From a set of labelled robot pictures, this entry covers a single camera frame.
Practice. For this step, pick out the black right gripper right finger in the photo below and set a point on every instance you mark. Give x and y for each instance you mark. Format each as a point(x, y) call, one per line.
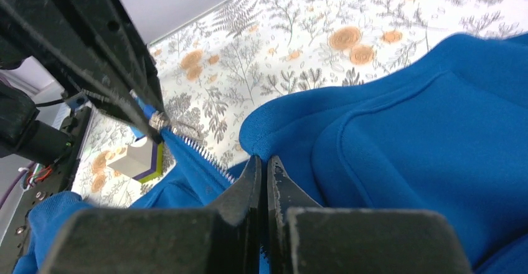
point(308, 238)

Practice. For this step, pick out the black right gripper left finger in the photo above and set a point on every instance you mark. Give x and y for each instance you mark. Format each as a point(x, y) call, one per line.
point(222, 237)

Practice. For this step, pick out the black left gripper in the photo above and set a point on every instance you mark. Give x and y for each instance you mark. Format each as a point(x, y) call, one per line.
point(91, 47)

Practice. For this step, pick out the blue zip-up jacket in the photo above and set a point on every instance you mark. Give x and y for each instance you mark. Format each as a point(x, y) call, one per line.
point(492, 235)

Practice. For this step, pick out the blue white striped block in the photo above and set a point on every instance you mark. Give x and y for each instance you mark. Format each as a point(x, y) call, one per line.
point(141, 160)

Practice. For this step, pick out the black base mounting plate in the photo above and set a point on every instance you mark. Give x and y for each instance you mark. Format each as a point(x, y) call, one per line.
point(16, 240)

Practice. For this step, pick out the floral patterned table mat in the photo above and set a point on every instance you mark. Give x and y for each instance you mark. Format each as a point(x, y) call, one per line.
point(288, 37)

